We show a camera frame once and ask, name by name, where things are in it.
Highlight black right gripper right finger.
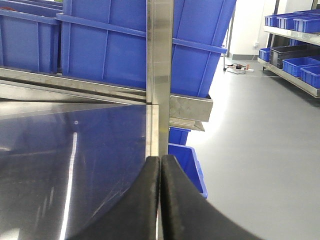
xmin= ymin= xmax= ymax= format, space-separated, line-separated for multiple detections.
xmin=161 ymin=154 xmax=258 ymax=240

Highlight black crate on rack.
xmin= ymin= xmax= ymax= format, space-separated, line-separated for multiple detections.
xmin=269 ymin=44 xmax=320 ymax=69

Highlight background steel rack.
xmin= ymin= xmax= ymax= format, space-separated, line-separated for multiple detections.
xmin=257 ymin=0 xmax=320 ymax=99

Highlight steel shelf post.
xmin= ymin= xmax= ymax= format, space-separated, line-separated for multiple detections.
xmin=145 ymin=0 xmax=174 ymax=157

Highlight cables on floor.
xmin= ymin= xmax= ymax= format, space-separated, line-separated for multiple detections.
xmin=223 ymin=63 xmax=255 ymax=75

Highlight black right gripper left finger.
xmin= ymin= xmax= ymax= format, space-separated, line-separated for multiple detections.
xmin=70 ymin=156 xmax=160 ymax=240

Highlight blue bin far left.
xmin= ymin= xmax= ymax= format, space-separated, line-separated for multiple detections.
xmin=0 ymin=0 xmax=62 ymax=74

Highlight blue bin below table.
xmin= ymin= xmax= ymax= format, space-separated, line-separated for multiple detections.
xmin=168 ymin=127 xmax=208 ymax=199

